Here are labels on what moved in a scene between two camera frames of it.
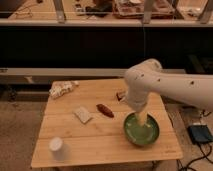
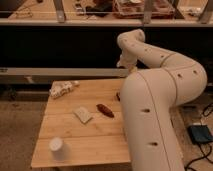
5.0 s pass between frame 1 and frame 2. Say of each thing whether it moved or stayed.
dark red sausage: stayed
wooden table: stayed
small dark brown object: stayed
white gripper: moved
